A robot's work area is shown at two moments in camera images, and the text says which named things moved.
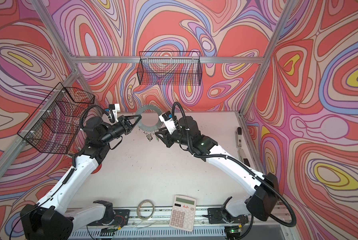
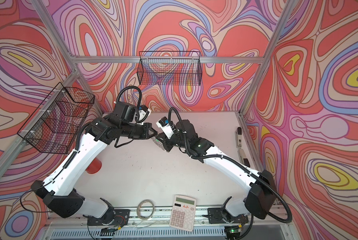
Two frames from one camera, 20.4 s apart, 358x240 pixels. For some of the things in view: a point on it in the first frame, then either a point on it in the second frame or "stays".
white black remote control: [239, 137] stays
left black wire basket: [55, 124] stays
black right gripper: [169, 142] stays
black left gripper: [125, 121] -> [147, 125]
